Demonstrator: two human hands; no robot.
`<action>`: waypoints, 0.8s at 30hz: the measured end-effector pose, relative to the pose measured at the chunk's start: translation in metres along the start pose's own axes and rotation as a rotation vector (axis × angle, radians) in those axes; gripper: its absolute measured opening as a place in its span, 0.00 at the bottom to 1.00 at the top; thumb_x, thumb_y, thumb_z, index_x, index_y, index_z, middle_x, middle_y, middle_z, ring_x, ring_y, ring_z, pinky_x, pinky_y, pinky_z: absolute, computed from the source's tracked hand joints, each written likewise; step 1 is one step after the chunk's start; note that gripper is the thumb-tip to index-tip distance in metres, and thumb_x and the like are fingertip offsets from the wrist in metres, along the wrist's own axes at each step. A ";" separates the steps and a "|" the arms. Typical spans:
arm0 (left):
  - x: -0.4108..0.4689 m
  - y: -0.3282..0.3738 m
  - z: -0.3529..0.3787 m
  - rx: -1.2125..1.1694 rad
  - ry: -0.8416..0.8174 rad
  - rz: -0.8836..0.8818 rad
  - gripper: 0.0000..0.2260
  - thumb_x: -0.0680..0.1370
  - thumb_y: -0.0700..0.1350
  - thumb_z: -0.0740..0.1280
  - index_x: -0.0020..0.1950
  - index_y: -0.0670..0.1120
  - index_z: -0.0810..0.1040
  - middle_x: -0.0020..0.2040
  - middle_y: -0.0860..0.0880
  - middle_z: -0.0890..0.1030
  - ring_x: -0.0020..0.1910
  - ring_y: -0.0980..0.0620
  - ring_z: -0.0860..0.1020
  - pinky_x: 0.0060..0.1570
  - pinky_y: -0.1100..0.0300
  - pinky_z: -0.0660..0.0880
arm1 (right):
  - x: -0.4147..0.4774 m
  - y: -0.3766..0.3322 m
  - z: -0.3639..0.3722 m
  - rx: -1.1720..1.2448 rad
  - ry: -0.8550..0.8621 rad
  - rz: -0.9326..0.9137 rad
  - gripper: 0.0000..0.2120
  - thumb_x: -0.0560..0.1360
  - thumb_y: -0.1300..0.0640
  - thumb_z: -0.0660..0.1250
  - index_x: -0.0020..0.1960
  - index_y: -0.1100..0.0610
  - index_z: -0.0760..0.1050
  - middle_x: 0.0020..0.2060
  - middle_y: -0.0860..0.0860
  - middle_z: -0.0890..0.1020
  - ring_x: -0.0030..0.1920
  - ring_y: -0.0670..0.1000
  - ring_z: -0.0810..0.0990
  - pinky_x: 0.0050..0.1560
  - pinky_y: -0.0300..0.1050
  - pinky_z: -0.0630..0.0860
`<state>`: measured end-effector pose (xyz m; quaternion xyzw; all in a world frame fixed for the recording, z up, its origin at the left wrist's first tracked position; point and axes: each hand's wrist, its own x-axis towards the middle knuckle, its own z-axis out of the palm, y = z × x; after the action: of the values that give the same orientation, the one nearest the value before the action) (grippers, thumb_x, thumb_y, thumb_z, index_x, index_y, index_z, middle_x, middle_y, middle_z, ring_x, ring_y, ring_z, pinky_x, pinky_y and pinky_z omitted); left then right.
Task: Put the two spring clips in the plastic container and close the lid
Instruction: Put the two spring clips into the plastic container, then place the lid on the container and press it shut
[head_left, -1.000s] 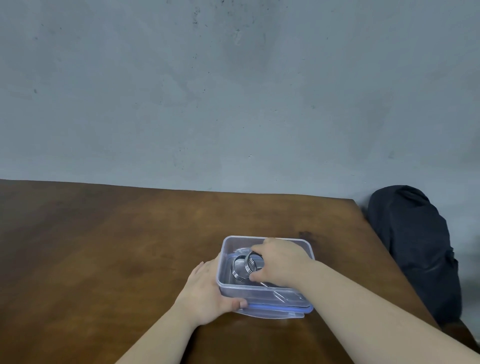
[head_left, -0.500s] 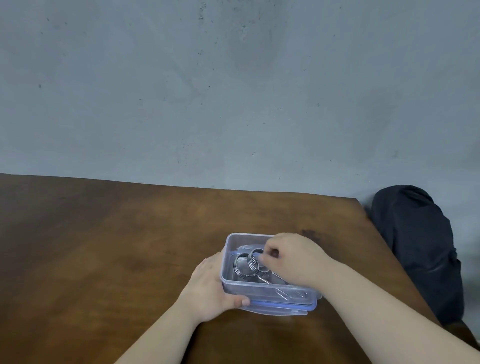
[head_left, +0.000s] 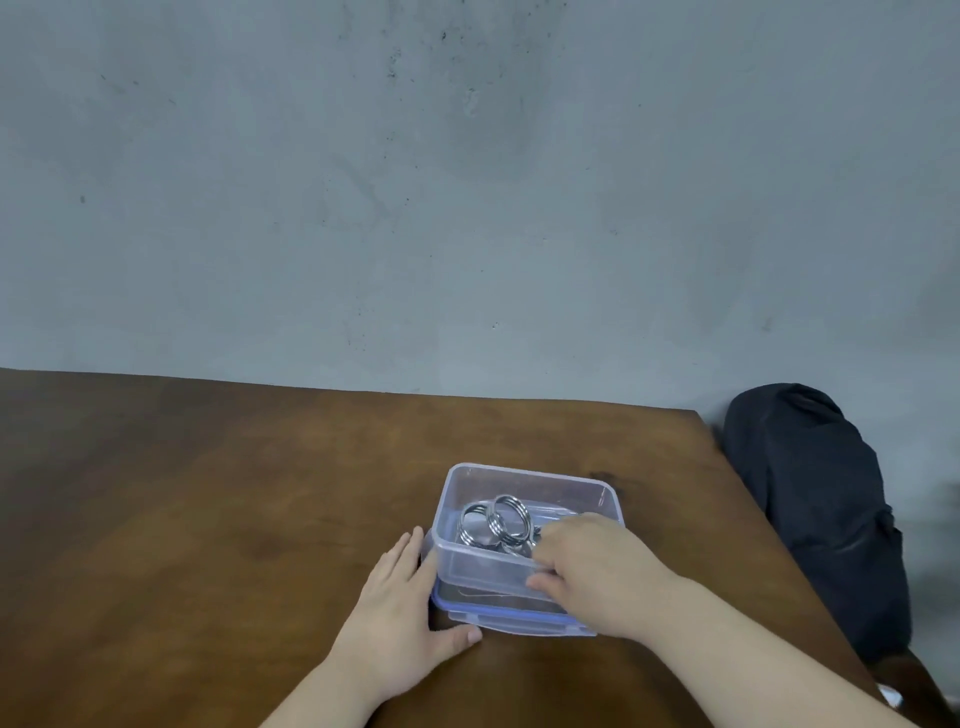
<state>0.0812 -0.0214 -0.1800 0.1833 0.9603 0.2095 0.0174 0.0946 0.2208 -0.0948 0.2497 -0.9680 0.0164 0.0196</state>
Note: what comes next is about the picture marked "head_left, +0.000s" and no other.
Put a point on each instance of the clear plastic container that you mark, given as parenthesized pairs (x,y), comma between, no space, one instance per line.
(487,570)

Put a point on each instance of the person's left hand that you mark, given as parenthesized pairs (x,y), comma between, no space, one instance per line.
(401,630)

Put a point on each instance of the person's right hand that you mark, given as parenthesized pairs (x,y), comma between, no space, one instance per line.
(607,581)

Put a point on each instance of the person's left little finger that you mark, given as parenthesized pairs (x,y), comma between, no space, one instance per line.
(373,589)

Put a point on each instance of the person's left middle finger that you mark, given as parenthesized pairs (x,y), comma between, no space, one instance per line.
(411,559)

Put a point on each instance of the person's left thumb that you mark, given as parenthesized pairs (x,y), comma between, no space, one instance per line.
(456,640)

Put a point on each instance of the black fabric bag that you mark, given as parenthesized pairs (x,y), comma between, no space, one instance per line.
(821,510)

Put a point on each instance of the person's right thumb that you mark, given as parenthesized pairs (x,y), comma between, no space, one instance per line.
(546,586)

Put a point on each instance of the person's right forearm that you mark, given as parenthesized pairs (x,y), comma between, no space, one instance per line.
(757,660)

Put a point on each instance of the blue-rimmed plastic lid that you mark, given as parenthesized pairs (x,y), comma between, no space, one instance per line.
(502,619)

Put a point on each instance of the person's left forearm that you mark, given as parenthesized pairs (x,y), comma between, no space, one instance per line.
(330,697)

